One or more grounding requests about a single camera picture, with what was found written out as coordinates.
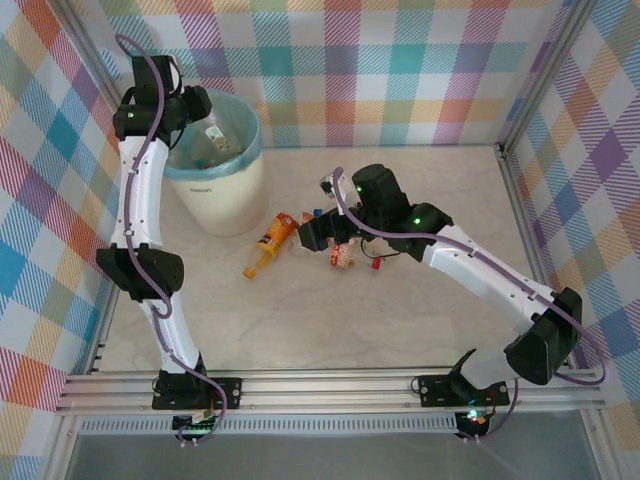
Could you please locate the crushed clear bottle green cap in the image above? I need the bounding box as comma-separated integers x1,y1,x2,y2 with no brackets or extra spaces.
197,117,246,156

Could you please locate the orange-red label clear bottle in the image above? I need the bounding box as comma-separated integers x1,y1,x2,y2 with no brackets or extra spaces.
288,242,384,272

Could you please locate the orange juice plastic bottle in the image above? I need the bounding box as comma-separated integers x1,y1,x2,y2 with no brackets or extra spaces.
243,212,297,280

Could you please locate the white round waste bin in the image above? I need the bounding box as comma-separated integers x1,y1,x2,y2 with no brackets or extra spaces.
162,89,269,237

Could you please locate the turquoise plastic bin liner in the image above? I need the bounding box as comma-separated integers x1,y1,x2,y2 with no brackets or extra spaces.
162,89,264,182

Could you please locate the left controller board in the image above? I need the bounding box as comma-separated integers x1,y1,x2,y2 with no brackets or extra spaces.
171,413,222,442

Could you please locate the controller board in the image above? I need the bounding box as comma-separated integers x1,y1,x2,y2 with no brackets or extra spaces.
171,413,222,442
455,408,490,440

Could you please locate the right controller board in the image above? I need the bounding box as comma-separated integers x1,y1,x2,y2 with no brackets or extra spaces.
455,408,490,440

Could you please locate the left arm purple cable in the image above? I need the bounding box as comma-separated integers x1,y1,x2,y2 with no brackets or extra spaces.
114,33,226,444

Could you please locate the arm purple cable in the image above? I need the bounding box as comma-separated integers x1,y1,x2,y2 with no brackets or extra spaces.
333,166,609,441
114,33,226,444

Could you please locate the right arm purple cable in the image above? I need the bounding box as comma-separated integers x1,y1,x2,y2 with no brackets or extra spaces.
333,166,609,441

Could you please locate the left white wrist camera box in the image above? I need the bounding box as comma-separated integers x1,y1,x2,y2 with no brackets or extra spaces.
166,55,182,95

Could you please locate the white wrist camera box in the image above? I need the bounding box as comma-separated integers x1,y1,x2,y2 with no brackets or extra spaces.
166,55,182,95
318,168,347,200

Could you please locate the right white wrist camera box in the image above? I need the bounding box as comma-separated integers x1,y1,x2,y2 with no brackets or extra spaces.
318,168,347,200

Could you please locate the left aluminium frame post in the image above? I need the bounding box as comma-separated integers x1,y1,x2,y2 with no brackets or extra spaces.
55,0,154,166

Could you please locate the aluminium frame post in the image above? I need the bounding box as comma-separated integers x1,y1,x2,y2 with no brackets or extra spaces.
55,0,154,166
496,0,601,154

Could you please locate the right thin black wire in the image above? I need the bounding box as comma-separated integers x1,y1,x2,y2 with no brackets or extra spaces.
359,239,399,262

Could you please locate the right aluminium side rail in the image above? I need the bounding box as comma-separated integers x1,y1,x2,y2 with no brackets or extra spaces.
496,144,581,374

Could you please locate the aluminium side rail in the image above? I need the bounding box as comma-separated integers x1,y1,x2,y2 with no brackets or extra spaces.
85,149,155,375
496,144,581,374

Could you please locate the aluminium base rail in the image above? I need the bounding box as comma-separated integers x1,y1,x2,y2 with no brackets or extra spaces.
54,368,607,415

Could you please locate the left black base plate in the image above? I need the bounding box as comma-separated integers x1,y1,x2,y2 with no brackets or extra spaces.
151,377,244,412

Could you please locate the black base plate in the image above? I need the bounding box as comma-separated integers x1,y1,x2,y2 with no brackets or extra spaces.
151,377,244,412
417,373,511,408

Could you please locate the grey slotted cable duct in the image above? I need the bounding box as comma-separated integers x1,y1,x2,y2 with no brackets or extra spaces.
78,413,460,435

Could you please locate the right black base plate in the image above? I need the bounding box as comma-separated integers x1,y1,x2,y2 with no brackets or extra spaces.
417,373,511,408

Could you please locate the right aluminium frame post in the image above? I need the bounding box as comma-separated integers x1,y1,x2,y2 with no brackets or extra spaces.
496,0,601,154

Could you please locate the left aluminium side rail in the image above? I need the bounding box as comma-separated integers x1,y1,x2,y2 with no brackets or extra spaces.
85,149,155,375

